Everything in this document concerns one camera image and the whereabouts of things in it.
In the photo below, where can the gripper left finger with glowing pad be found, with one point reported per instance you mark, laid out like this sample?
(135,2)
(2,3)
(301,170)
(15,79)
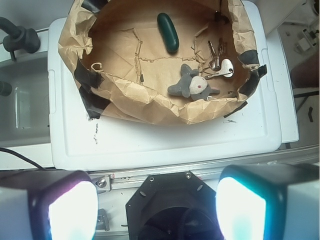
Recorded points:
(47,205)

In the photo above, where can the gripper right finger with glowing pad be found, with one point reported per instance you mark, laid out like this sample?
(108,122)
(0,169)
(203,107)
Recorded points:
(269,202)

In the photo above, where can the gray plush animal toy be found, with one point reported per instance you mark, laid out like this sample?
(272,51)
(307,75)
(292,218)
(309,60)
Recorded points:
(191,85)

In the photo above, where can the white plastic lid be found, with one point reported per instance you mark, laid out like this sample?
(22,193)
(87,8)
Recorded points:
(107,143)

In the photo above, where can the clear plastic bin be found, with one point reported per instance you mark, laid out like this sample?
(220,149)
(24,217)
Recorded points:
(24,112)

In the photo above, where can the silver key bunch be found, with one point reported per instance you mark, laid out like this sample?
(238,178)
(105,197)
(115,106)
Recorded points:
(215,63)

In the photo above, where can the brown paper bag tray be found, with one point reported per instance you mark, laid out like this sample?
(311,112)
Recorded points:
(122,69)

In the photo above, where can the black clamp knob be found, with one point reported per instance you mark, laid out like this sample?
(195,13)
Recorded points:
(19,38)

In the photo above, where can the silver corner bracket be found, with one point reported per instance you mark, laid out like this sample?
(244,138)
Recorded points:
(102,221)

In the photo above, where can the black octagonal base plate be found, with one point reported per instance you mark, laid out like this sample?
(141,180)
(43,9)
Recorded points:
(173,206)

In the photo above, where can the aluminium extrusion rail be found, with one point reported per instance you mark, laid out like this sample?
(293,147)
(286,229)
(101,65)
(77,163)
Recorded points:
(205,170)

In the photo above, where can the white heart keychain tag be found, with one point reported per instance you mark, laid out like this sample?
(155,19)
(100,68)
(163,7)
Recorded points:
(226,69)

